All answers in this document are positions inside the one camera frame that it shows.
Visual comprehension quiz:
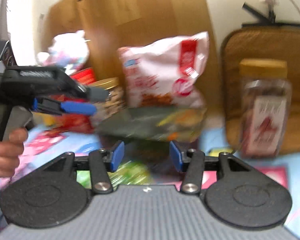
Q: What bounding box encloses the person's left hand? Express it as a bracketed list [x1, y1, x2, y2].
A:
[0, 128, 28, 178]

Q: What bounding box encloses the red gift bag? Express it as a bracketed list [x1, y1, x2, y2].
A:
[39, 67, 97, 134]

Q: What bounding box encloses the Peppa Pig bed sheet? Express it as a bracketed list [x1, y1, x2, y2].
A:
[0, 125, 300, 237]

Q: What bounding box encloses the pink plush toy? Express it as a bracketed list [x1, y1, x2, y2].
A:
[37, 30, 90, 75]

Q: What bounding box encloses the peanut jar gold lid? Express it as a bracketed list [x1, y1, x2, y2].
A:
[90, 77, 126, 126]

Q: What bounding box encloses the green nut snack bag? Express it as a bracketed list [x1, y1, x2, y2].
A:
[77, 161, 152, 190]

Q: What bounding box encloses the pecan jar gold lid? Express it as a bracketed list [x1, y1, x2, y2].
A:
[239, 59, 292, 158]

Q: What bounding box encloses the black wool product box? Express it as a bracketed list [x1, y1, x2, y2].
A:
[96, 106, 206, 142]

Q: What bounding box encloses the wooden headboard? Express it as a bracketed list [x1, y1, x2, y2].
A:
[47, 0, 223, 120]

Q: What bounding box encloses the pink fried twist snack bag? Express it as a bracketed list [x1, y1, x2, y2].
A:
[118, 31, 209, 108]

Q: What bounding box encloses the brown seat cushion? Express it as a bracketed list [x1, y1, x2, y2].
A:
[221, 27, 300, 158]

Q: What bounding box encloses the black wall bracket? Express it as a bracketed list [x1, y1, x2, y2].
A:
[241, 3, 300, 28]

